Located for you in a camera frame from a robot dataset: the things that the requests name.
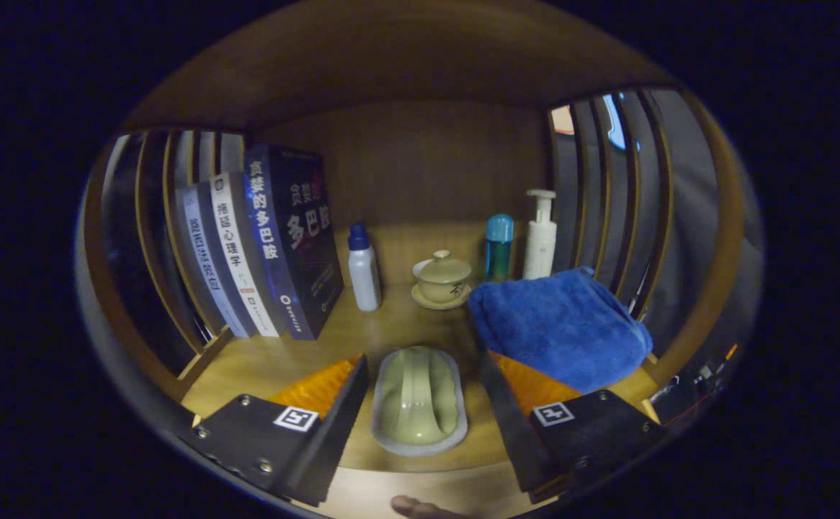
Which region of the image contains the beige lidded teacup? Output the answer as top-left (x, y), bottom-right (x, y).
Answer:
top-left (411, 249), bottom-right (473, 311)

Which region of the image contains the wooden countertop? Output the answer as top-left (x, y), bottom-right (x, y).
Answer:
top-left (181, 281), bottom-right (662, 476)

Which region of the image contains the teal bottle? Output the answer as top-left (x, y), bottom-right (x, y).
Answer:
top-left (484, 213), bottom-right (515, 283)

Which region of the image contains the white bottle with blue cap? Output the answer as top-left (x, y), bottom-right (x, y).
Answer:
top-left (347, 224), bottom-right (383, 313)

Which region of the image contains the white pump bottle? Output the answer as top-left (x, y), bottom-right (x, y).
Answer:
top-left (522, 189), bottom-right (558, 280)

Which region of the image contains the white book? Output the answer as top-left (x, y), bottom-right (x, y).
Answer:
top-left (209, 172), bottom-right (284, 338)

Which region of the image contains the wooden cabinet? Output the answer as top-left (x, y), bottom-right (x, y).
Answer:
top-left (78, 0), bottom-right (749, 519)

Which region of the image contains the light blue book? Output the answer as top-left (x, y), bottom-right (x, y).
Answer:
top-left (174, 184), bottom-right (255, 340)

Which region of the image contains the dark blue book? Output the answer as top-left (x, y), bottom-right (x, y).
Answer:
top-left (243, 144), bottom-right (345, 341)

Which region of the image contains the blue towel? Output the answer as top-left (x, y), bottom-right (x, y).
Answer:
top-left (468, 267), bottom-right (654, 395)

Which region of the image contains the black and orange tool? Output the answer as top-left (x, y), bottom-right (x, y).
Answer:
top-left (690, 342), bottom-right (739, 390)

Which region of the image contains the pale green scrub brush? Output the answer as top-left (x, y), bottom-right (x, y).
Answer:
top-left (371, 346), bottom-right (468, 457)

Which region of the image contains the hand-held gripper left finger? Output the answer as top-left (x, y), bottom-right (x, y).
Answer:
top-left (179, 353), bottom-right (370, 507)

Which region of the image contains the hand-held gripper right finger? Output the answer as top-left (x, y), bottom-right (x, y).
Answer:
top-left (474, 350), bottom-right (673, 505)

